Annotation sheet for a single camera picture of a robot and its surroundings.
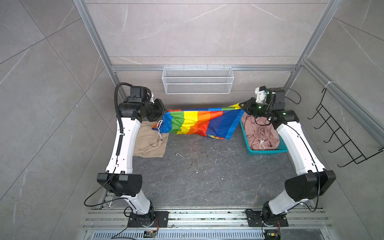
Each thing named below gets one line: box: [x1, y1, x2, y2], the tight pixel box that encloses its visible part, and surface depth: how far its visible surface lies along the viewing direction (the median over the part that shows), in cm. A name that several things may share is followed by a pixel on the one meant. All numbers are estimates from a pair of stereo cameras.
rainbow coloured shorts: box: [151, 103, 245, 140], surface depth 83 cm
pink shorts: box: [241, 112, 280, 151], surface depth 102 cm
